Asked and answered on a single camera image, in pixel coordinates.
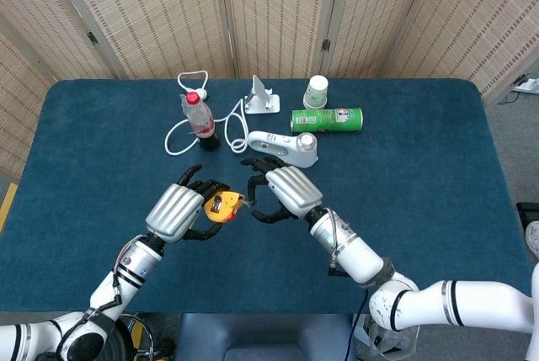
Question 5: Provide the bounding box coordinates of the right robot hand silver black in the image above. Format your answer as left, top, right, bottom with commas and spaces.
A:
239, 157, 324, 226

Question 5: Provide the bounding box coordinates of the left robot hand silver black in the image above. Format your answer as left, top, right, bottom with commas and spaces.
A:
145, 163, 232, 244

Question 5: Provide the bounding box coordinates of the yellow tape measure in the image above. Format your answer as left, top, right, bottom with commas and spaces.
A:
203, 191, 253, 225

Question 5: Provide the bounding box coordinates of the white handheld appliance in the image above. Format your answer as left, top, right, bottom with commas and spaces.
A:
248, 130, 320, 169

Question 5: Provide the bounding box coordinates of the green chips can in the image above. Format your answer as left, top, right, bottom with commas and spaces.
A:
290, 107, 364, 135

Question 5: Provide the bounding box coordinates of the white phone stand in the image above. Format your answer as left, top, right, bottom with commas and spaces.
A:
244, 75, 281, 115

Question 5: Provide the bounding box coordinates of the cola bottle red cap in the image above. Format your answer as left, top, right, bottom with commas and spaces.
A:
179, 92, 221, 152

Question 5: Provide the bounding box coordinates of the white paper cup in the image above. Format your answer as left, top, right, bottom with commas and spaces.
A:
302, 75, 329, 110

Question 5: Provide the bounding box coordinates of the blue felt table mat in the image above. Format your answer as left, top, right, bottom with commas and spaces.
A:
0, 78, 535, 316

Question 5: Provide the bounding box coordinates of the black round ribbed object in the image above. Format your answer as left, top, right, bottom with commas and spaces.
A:
109, 316, 135, 361

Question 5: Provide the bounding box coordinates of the blue padded seat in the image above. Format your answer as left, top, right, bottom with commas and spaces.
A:
175, 313, 357, 361

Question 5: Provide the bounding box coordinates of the white waste bin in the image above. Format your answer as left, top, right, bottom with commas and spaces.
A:
352, 313, 420, 356

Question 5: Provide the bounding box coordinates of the clear plastic bag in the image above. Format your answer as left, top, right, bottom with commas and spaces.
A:
368, 326, 417, 353

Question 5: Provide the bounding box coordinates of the bamboo folding screen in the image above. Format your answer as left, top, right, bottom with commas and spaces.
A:
0, 0, 539, 183

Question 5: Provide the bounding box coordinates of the black box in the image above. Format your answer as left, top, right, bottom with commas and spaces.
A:
515, 202, 539, 227

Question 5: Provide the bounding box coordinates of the white shoe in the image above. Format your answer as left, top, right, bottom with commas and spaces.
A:
524, 220, 539, 260

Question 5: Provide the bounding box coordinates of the white power strip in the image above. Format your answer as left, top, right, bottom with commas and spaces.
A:
512, 77, 539, 95

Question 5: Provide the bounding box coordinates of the white cable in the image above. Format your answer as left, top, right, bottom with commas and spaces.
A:
163, 70, 249, 156

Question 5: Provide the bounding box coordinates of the chrome stool frame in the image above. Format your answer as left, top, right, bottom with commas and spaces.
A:
120, 313, 169, 361

